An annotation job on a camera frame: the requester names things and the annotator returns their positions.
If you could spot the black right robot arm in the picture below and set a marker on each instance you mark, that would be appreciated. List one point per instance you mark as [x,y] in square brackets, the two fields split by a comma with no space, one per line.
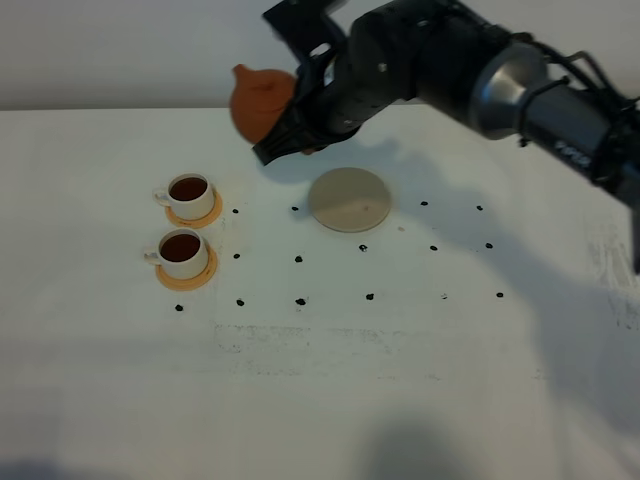
[495,82]

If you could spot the white teacup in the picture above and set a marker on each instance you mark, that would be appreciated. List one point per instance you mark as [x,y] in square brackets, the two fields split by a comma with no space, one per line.
[188,196]
[181,253]

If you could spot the far white teacup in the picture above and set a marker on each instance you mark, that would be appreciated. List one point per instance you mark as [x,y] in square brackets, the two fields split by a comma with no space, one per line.
[188,196]

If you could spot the beige round teapot coaster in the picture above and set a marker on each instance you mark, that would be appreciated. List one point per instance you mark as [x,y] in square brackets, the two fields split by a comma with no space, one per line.
[349,200]

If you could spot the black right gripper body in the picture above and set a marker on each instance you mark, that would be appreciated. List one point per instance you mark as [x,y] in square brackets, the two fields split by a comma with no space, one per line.
[361,74]

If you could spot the near white teacup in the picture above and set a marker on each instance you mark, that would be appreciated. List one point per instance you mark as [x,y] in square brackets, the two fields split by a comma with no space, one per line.
[181,253]

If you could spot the orange round coaster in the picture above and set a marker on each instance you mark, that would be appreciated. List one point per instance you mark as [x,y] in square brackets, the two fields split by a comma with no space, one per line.
[184,285]
[208,219]

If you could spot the near orange round coaster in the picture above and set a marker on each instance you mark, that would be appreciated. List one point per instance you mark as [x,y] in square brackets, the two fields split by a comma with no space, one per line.
[184,285]

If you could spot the far orange round coaster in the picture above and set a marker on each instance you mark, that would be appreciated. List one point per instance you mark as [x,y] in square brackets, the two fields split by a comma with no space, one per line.
[208,219]

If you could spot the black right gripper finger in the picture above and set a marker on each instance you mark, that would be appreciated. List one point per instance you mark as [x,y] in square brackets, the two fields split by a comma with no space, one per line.
[292,133]

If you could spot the brown clay teapot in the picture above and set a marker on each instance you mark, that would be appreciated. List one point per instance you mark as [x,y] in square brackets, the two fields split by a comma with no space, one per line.
[260,97]

